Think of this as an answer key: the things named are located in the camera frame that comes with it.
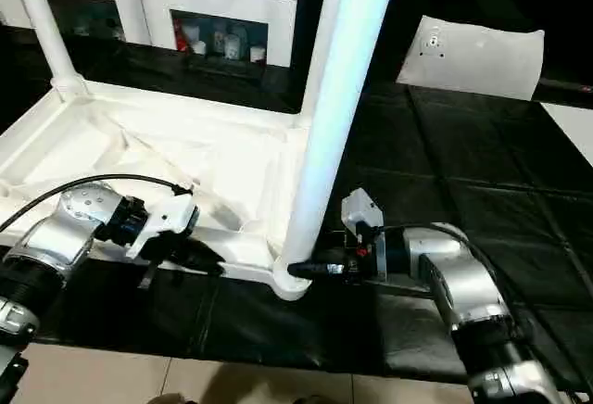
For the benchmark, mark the white plastic table top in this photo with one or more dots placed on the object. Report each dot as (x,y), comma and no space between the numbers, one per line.
(139,145)

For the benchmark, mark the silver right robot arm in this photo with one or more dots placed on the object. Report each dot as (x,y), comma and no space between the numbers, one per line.
(463,284)

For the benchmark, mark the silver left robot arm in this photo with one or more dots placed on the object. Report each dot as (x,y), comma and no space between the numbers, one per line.
(60,233)

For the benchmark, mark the flat white board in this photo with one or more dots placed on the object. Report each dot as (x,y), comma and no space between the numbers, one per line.
(573,131)

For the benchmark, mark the white cabinet with glass doors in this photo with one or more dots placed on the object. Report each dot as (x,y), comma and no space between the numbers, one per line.
(153,6)

